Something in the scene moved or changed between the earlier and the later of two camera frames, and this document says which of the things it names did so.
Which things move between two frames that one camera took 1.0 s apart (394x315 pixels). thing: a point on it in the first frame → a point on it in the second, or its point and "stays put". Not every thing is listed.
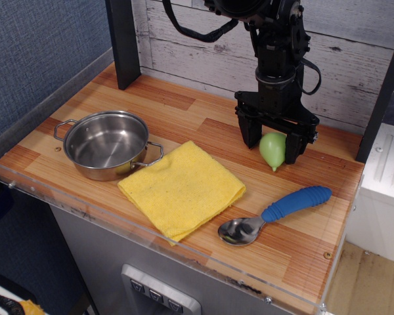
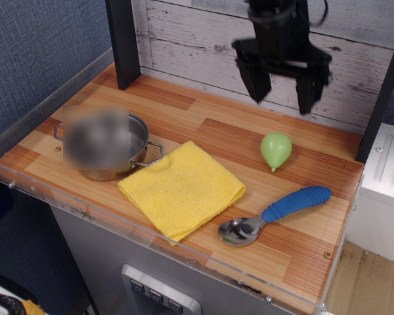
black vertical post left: [123, 41] stays put
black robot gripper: [278, 104] → [282, 45]
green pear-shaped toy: [272, 147] stays put
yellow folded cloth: [179, 193] stays put
